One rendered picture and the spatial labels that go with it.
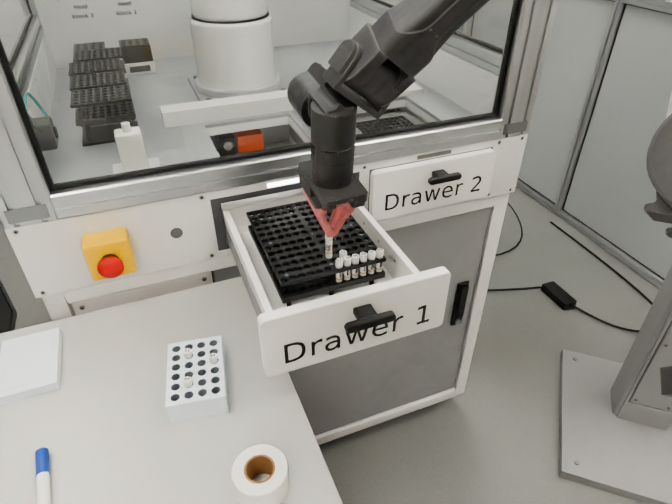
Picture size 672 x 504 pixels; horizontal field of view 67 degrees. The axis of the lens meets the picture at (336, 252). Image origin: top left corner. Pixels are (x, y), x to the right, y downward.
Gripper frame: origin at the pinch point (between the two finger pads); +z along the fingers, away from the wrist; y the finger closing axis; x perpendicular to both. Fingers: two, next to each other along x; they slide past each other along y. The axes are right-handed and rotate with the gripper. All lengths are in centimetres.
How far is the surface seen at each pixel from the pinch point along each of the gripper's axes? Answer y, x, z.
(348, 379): 18, -14, 70
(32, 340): 14, 47, 21
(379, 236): 6.2, -12.1, 9.7
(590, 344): 18, -114, 101
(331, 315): -10.9, 4.0, 5.8
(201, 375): -4.8, 22.5, 18.6
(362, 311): -12.2, -0.1, 5.3
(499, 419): 4, -62, 99
